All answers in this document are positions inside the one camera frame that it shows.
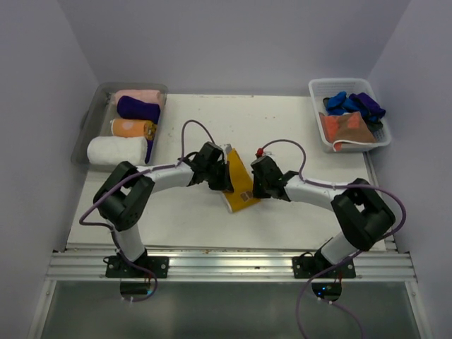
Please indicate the aluminium mounting rail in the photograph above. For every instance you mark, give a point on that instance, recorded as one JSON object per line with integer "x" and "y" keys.
{"x": 84, "y": 262}

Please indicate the pink rolled towel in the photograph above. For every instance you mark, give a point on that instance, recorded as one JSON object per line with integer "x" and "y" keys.
{"x": 148, "y": 96}

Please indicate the purple towel in basket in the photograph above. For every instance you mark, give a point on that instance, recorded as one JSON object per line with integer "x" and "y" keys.
{"x": 369, "y": 108}

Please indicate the yellow bear towel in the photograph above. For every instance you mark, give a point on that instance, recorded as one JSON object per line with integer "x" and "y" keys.
{"x": 242, "y": 197}

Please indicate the dark green towel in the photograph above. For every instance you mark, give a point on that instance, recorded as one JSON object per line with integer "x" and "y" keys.
{"x": 374, "y": 126}

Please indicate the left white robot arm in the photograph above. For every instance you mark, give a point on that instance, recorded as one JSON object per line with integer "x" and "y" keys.
{"x": 122, "y": 199}

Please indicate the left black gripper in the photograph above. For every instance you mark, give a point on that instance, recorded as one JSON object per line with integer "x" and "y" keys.
{"x": 224, "y": 183}

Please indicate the blue towel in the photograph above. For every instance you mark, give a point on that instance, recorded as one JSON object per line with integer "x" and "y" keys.
{"x": 339, "y": 104}

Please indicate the orange rolled towel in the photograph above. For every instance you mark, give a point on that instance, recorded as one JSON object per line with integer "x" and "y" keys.
{"x": 129, "y": 128}

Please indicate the grey plastic tray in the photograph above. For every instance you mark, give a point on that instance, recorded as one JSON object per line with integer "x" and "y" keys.
{"x": 97, "y": 120}

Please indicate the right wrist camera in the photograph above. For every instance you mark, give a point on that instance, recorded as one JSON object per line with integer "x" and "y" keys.
{"x": 261, "y": 152}

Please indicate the brown orange towel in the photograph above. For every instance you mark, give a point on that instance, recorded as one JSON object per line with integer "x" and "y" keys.
{"x": 346, "y": 129}

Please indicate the white rolled towel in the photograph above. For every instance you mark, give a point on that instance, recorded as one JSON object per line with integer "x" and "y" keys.
{"x": 111, "y": 150}

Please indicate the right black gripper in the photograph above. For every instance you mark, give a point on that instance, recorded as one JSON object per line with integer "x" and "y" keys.
{"x": 258, "y": 194}

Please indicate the white plastic basket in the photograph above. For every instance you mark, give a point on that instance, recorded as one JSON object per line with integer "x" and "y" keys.
{"x": 329, "y": 87}

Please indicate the purple rolled towel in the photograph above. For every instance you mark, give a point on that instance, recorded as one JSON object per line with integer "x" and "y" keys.
{"x": 131, "y": 108}

